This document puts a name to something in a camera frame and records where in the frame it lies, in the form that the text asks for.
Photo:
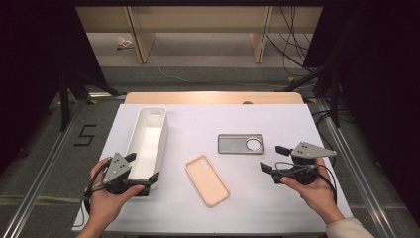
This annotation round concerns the yellow tape piece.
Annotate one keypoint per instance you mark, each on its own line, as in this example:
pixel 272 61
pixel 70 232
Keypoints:
pixel 93 101
pixel 291 79
pixel 311 100

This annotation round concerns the black curtain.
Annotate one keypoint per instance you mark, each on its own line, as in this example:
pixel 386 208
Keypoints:
pixel 379 66
pixel 33 49

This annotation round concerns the black metal stand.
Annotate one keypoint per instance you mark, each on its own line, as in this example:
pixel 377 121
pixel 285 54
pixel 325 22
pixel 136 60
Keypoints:
pixel 64 99
pixel 335 99

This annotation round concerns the crumpled white paper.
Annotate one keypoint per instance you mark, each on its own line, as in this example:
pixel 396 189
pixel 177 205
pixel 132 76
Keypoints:
pixel 124 42

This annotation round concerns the white storage box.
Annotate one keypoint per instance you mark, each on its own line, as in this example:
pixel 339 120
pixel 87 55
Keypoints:
pixel 147 145

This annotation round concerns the metal floor rail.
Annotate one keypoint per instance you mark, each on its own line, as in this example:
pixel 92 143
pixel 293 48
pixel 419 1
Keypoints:
pixel 105 95
pixel 36 185
pixel 361 185

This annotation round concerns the wooden table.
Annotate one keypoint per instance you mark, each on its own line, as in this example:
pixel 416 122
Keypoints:
pixel 198 98

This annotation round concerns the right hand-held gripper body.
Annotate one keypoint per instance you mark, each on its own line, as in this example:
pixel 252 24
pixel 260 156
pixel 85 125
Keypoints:
pixel 310 150

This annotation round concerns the person's left hand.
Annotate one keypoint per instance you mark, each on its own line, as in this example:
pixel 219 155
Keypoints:
pixel 105 208

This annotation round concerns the person's right hand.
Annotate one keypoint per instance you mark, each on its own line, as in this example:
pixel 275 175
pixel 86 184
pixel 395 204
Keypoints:
pixel 317 195

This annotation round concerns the white table mat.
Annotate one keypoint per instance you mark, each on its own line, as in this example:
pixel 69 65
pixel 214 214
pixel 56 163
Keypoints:
pixel 198 125

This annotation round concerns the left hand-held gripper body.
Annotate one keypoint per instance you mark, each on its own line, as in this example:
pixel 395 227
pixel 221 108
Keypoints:
pixel 117 168

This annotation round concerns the clear grey phone case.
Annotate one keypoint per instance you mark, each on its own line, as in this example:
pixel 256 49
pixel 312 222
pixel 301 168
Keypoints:
pixel 234 144

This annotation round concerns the beige desk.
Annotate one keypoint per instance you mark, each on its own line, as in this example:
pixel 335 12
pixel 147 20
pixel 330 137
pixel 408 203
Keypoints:
pixel 198 20

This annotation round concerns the beige pink phone case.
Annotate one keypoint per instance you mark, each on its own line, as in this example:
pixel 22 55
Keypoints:
pixel 206 180

